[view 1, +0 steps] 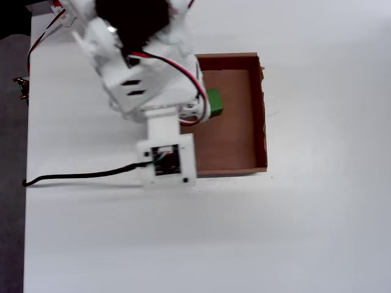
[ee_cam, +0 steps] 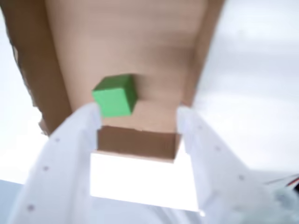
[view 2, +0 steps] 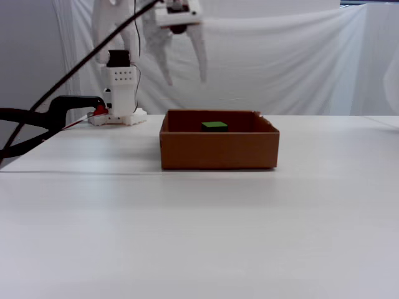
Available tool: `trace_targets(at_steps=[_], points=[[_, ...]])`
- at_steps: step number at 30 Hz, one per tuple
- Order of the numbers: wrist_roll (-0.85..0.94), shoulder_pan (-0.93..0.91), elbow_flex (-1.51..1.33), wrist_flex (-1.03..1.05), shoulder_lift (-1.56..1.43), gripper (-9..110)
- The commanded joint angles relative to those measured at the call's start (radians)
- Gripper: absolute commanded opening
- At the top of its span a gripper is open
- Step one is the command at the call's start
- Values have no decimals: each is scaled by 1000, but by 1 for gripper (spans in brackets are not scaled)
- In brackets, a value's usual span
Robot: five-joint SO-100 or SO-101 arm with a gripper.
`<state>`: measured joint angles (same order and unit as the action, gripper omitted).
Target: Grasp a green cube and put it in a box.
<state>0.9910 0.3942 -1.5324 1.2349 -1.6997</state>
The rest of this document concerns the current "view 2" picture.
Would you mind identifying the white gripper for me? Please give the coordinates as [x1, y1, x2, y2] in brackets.
[142, 0, 209, 87]

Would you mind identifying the green cube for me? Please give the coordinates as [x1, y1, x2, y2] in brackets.
[200, 121, 229, 131]

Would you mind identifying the brown cardboard box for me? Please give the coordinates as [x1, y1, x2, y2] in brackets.
[159, 109, 281, 171]

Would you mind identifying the white cloth backdrop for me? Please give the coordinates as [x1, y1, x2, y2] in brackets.
[51, 0, 399, 116]

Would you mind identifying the black clamp with red trigger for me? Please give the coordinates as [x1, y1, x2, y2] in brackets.
[0, 95, 108, 159]

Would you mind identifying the wrist camera on white plate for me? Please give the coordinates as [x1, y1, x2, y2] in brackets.
[155, 11, 203, 35]

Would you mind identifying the thin servo wire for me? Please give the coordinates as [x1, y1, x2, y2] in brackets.
[133, 0, 142, 108]

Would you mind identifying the black camera cable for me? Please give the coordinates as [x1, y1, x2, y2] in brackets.
[0, 0, 158, 172]

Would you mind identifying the red power cable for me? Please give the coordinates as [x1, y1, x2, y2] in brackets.
[40, 113, 93, 143]

